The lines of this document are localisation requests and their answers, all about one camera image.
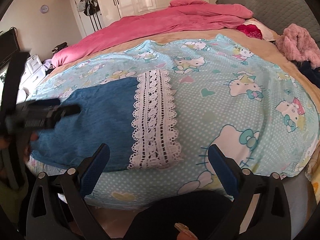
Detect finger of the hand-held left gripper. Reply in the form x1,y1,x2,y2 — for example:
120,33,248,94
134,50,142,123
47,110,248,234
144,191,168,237
32,98,61,108
59,105,81,117

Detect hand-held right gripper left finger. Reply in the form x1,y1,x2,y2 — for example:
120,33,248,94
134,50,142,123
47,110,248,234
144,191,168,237
26,143,111,240

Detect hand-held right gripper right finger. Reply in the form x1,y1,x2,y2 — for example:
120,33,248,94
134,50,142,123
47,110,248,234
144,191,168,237
208,144,293,240

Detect person's left hand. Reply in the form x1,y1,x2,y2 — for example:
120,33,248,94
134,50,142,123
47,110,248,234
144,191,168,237
0,130,40,160

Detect person's right hand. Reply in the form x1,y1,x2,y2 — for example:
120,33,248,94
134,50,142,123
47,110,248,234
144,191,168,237
174,222,200,240

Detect white rounded object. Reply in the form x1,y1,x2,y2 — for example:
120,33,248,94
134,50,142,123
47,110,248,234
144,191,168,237
15,87,30,103

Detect white drawer chest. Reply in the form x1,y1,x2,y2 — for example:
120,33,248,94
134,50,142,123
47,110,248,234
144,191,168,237
19,54,47,90

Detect dark clothes pile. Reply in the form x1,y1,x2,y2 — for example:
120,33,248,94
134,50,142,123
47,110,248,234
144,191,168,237
51,42,68,55

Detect person's dark trouser leg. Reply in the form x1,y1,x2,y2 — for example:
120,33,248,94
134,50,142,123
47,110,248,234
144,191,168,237
120,190,234,240

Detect black television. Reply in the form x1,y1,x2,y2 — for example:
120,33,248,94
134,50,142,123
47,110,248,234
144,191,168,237
0,29,20,67

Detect cartoon cat printed sheet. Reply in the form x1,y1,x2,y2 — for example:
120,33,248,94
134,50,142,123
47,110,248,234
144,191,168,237
27,33,320,207

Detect hanging black bags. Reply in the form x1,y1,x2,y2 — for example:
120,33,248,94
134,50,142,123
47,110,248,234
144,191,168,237
76,0,103,29

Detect pink duvet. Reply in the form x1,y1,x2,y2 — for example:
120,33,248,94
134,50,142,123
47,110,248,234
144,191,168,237
51,0,254,68

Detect dark navy cloth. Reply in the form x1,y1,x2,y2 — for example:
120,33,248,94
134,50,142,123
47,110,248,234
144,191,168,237
297,60,320,90

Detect red floral pillow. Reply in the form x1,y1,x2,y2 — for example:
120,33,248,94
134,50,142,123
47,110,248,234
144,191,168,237
236,21,280,42

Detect pink fluffy garment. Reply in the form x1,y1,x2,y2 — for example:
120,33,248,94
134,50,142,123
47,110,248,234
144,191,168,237
275,24,320,69

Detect grey quilted headboard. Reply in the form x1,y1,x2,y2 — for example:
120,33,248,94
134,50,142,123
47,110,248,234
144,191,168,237
215,0,320,43

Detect black strap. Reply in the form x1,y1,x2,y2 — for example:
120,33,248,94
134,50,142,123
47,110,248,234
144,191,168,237
0,52,30,120

